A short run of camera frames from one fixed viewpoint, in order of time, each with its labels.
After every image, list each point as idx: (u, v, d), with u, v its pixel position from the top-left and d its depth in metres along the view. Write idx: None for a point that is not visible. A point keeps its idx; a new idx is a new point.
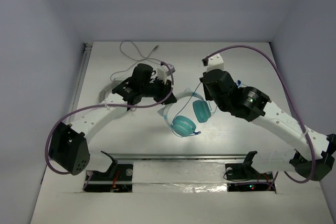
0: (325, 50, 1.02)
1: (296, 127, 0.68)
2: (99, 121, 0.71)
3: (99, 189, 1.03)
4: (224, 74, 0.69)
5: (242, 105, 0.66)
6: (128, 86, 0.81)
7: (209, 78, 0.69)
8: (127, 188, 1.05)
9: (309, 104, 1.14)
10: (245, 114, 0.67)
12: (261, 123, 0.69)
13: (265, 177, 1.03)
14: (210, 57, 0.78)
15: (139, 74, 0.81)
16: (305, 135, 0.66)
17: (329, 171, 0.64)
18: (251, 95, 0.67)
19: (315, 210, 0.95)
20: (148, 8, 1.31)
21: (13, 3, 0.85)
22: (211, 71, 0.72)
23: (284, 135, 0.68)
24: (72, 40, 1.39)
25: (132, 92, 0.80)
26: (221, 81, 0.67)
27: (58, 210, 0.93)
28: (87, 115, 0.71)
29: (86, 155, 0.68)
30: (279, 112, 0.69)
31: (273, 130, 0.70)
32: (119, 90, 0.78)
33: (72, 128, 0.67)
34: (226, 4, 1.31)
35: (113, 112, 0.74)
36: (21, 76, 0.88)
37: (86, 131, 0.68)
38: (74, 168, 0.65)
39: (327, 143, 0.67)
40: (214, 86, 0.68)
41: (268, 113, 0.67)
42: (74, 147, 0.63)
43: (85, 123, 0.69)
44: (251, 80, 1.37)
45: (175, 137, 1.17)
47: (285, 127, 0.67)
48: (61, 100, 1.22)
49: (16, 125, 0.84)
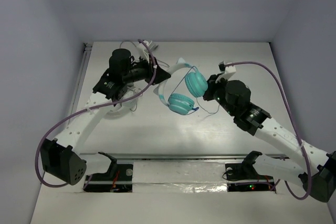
0: (325, 51, 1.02)
1: (293, 140, 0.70)
2: (85, 128, 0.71)
3: (99, 189, 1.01)
4: (247, 90, 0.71)
5: (244, 120, 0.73)
6: (109, 81, 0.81)
7: (231, 90, 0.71)
8: (127, 188, 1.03)
9: (309, 104, 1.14)
10: (247, 126, 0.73)
12: (260, 135, 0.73)
13: (265, 177, 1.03)
14: (228, 66, 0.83)
15: (117, 65, 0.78)
16: (301, 148, 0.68)
17: (331, 187, 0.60)
18: (254, 112, 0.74)
19: (316, 211, 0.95)
20: (148, 8, 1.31)
21: (12, 4, 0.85)
22: (234, 83, 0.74)
23: (282, 147, 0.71)
24: (72, 40, 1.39)
25: (114, 85, 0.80)
26: (243, 96, 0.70)
27: (58, 211, 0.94)
28: (72, 126, 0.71)
29: (82, 163, 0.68)
30: (277, 126, 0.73)
31: (271, 142, 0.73)
32: (101, 87, 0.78)
33: (58, 142, 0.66)
34: (226, 4, 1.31)
35: (97, 114, 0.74)
36: (21, 76, 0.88)
37: (73, 142, 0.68)
38: (72, 177, 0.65)
39: (325, 159, 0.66)
40: (232, 98, 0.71)
41: (265, 126, 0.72)
42: (66, 162, 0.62)
43: (70, 134, 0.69)
44: (251, 80, 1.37)
45: (175, 137, 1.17)
47: (281, 140, 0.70)
48: (61, 100, 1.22)
49: (16, 126, 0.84)
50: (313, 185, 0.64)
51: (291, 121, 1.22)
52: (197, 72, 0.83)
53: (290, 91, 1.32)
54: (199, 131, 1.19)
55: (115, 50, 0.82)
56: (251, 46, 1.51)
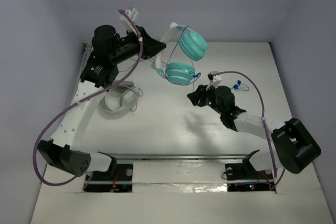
0: (325, 51, 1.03)
1: (256, 118, 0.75)
2: (79, 124, 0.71)
3: (99, 189, 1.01)
4: (232, 94, 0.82)
5: (227, 118, 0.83)
6: (96, 65, 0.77)
7: (220, 92, 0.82)
8: (127, 188, 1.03)
9: (309, 104, 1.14)
10: (229, 124, 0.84)
12: (239, 126, 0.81)
13: (265, 177, 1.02)
14: (215, 75, 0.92)
15: (102, 46, 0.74)
16: (262, 121, 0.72)
17: (288, 145, 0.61)
18: (235, 112, 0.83)
19: (315, 210, 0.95)
20: (148, 8, 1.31)
21: (13, 5, 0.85)
22: (222, 86, 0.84)
23: (254, 129, 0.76)
24: (72, 40, 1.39)
25: (102, 70, 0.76)
26: (227, 99, 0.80)
27: (58, 211, 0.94)
28: (65, 123, 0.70)
29: (84, 155, 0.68)
30: (250, 115, 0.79)
31: (247, 129, 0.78)
32: (88, 74, 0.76)
33: (54, 143, 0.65)
34: (226, 5, 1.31)
35: (88, 106, 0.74)
36: (21, 77, 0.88)
37: (70, 141, 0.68)
38: (76, 171, 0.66)
39: (282, 124, 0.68)
40: (218, 99, 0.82)
41: (240, 116, 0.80)
42: (68, 161, 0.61)
43: (65, 132, 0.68)
44: (251, 80, 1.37)
45: (175, 136, 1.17)
47: (249, 122, 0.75)
48: (61, 100, 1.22)
49: (16, 124, 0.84)
50: (280, 154, 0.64)
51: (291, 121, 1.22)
52: (190, 33, 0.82)
53: (290, 91, 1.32)
54: (199, 131, 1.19)
55: (98, 28, 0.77)
56: (251, 46, 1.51)
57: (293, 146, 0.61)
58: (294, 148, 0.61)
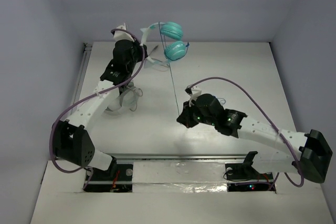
0: (325, 51, 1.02)
1: (270, 130, 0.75)
2: (94, 112, 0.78)
3: (99, 189, 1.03)
4: (214, 99, 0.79)
5: (227, 126, 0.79)
6: (114, 71, 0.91)
7: (200, 102, 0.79)
8: (127, 188, 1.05)
9: (309, 104, 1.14)
10: (229, 131, 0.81)
12: (244, 136, 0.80)
13: (265, 177, 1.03)
14: (192, 87, 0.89)
15: (122, 56, 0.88)
16: (279, 136, 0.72)
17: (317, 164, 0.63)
18: (231, 115, 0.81)
19: (316, 210, 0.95)
20: (148, 8, 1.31)
21: (13, 6, 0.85)
22: (201, 95, 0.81)
23: (265, 140, 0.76)
24: (72, 40, 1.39)
25: (119, 75, 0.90)
26: (211, 106, 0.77)
27: (59, 210, 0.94)
28: (82, 108, 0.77)
29: (90, 146, 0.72)
30: (254, 122, 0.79)
31: (256, 139, 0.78)
32: (108, 77, 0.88)
33: (70, 123, 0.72)
34: (226, 5, 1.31)
35: (105, 99, 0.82)
36: (21, 76, 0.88)
37: (84, 122, 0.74)
38: (82, 159, 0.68)
39: (305, 139, 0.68)
40: (205, 109, 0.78)
41: (243, 125, 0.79)
42: (77, 138, 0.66)
43: (82, 115, 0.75)
44: (251, 80, 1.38)
45: (175, 137, 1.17)
47: (260, 134, 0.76)
48: (61, 100, 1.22)
49: (16, 124, 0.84)
50: (305, 168, 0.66)
51: (291, 121, 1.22)
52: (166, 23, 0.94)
53: (290, 91, 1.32)
54: (199, 131, 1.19)
55: (118, 43, 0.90)
56: (251, 46, 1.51)
57: (318, 163, 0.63)
58: (319, 166, 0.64)
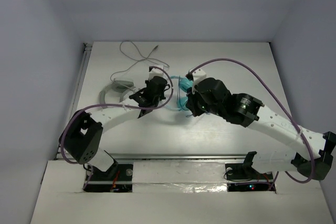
0: (325, 51, 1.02)
1: (291, 128, 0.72)
2: (115, 118, 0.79)
3: (99, 189, 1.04)
4: (218, 83, 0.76)
5: (237, 113, 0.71)
6: (143, 96, 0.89)
7: (203, 88, 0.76)
8: (127, 188, 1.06)
9: (309, 104, 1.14)
10: (240, 119, 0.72)
12: (256, 127, 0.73)
13: (265, 177, 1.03)
14: (193, 72, 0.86)
15: (155, 87, 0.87)
16: (300, 136, 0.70)
17: (329, 169, 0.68)
18: (244, 101, 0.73)
19: (315, 211, 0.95)
20: (148, 8, 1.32)
21: (13, 6, 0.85)
22: (206, 80, 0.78)
23: (281, 137, 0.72)
24: (72, 40, 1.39)
25: (146, 102, 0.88)
26: (216, 90, 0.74)
27: (59, 210, 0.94)
28: (107, 110, 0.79)
29: (96, 147, 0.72)
30: (273, 115, 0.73)
31: (271, 134, 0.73)
32: (136, 98, 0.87)
33: (91, 117, 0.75)
34: (226, 5, 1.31)
35: (128, 113, 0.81)
36: (21, 76, 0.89)
37: (103, 121, 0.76)
38: (83, 155, 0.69)
39: (323, 142, 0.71)
40: (209, 95, 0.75)
41: (261, 117, 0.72)
42: (91, 132, 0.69)
43: (104, 115, 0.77)
44: (251, 80, 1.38)
45: (175, 137, 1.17)
47: (279, 129, 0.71)
48: (61, 100, 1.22)
49: (16, 124, 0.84)
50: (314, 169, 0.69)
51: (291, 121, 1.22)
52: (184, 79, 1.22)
53: (290, 91, 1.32)
54: (199, 131, 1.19)
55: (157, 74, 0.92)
56: (251, 46, 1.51)
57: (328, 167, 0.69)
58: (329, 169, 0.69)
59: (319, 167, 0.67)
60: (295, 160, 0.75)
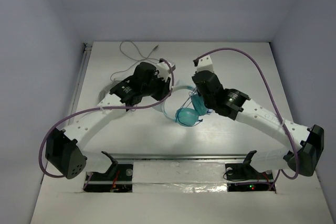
0: (325, 51, 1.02)
1: (274, 119, 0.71)
2: (93, 127, 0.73)
3: (99, 189, 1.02)
4: (212, 76, 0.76)
5: (224, 105, 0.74)
6: (127, 86, 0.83)
7: (198, 78, 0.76)
8: (127, 188, 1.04)
9: (309, 104, 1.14)
10: (227, 112, 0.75)
12: (242, 119, 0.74)
13: (265, 177, 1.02)
14: (201, 59, 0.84)
15: (141, 74, 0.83)
16: (282, 126, 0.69)
17: (313, 161, 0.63)
18: (232, 96, 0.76)
19: (316, 210, 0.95)
20: (148, 8, 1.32)
21: (13, 6, 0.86)
22: (202, 71, 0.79)
23: (265, 128, 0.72)
24: (72, 40, 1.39)
25: (130, 91, 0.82)
26: (209, 82, 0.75)
27: (59, 210, 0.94)
28: (82, 121, 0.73)
29: (82, 159, 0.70)
30: (258, 108, 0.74)
31: (256, 126, 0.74)
32: (118, 89, 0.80)
33: (64, 134, 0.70)
34: (226, 4, 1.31)
35: (108, 115, 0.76)
36: (21, 77, 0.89)
37: (79, 136, 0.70)
38: (69, 171, 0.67)
39: (307, 134, 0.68)
40: (202, 86, 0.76)
41: (245, 108, 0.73)
42: (68, 152, 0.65)
43: (79, 128, 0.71)
44: (251, 80, 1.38)
45: (174, 137, 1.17)
47: (262, 120, 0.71)
48: (61, 100, 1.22)
49: (16, 124, 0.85)
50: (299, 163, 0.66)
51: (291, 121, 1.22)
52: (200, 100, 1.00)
53: (290, 91, 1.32)
54: (199, 131, 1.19)
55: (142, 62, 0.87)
56: (251, 46, 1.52)
57: (314, 160, 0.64)
58: (315, 162, 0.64)
59: (302, 157, 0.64)
60: (286, 157, 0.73)
